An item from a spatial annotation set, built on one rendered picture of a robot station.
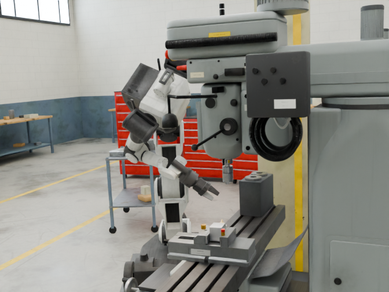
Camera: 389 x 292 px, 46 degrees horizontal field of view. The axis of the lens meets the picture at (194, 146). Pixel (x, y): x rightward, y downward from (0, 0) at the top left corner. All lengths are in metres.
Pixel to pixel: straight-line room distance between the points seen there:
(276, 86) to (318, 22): 9.50
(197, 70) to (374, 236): 0.91
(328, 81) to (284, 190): 2.12
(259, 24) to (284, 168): 2.10
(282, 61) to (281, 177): 2.31
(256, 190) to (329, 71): 0.89
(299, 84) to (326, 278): 0.74
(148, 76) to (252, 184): 0.78
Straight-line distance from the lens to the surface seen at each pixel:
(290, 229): 3.84
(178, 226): 2.82
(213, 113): 1.86
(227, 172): 1.96
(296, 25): 3.62
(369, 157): 1.68
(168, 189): 2.66
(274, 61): 1.50
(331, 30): 10.93
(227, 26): 1.81
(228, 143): 1.86
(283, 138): 1.77
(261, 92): 1.52
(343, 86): 1.73
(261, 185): 2.39
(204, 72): 1.84
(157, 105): 2.28
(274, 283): 1.98
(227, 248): 1.86
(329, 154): 1.69
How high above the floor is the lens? 1.67
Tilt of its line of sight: 9 degrees down
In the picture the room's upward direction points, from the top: 3 degrees counter-clockwise
